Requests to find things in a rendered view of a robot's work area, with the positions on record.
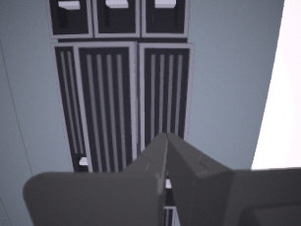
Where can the black server rack frame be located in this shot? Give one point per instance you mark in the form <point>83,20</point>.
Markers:
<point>235,48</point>

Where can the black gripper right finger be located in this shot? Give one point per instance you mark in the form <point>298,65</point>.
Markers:
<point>205,196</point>

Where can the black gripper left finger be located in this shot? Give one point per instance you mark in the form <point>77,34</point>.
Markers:
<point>102,198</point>

